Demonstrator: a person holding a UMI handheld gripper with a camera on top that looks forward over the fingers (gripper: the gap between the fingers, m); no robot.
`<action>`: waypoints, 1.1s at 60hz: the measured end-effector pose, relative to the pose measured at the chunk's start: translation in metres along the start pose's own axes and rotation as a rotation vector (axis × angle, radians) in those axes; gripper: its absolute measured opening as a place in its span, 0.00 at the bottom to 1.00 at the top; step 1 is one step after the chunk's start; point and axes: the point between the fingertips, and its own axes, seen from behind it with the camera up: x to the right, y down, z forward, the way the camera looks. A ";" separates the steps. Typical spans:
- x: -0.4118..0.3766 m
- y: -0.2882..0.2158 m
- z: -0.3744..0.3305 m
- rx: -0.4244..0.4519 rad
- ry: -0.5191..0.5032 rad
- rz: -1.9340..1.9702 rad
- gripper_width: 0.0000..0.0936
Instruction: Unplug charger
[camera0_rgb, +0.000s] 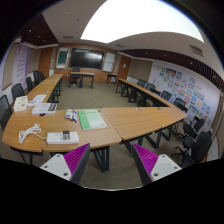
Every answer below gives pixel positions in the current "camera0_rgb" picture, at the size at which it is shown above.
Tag wooden door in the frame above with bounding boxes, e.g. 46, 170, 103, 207
117, 55, 131, 79

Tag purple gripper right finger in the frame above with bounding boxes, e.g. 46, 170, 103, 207
132, 144, 181, 185

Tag white paper bag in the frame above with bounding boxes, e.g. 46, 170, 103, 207
14, 96, 28, 112

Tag large black wall screen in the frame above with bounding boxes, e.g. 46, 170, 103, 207
70, 48, 104, 70

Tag black charger plug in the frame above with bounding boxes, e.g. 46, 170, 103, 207
63, 130, 70, 139

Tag black office chair left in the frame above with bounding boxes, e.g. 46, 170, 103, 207
0, 95, 12, 129

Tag black office chair near right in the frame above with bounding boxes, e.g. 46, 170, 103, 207
177, 131, 212, 168

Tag black office chair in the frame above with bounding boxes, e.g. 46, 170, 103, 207
177, 131, 212, 168
0, 95, 12, 129

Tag white book with black label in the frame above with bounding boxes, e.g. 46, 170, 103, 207
32, 103, 57, 114

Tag white coiled power cord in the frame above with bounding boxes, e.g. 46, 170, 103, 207
18, 123, 48, 145

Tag green and white booklet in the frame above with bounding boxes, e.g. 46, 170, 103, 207
78, 109, 107, 130

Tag white power strip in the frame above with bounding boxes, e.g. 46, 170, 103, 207
47, 132, 79, 145

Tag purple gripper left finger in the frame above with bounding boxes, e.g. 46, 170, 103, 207
41, 143, 90, 184

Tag wooden front desk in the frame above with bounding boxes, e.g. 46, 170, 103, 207
79, 72, 95, 88

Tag white paper sheets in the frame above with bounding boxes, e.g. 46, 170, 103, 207
28, 94, 46, 106

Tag green notice board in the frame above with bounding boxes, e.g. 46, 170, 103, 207
56, 47, 69, 69

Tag purple standing banner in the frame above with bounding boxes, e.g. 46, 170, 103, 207
12, 44, 30, 89

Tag white whiteboard right of screen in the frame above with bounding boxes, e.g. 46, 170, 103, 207
103, 52, 115, 72

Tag colourful wall posters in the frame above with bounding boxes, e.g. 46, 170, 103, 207
149, 63, 212, 120

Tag black chair behind front desk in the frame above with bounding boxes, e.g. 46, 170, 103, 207
69, 67, 81, 86

